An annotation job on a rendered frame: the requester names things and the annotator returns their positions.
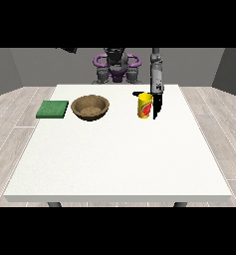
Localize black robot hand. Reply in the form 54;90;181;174
131;91;164;121

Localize brown wooden bowl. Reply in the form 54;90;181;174
70;95;111;123

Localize green square pad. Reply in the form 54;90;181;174
35;100;70;120

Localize grey robot trunk purple rings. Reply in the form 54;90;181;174
92;48;143;86

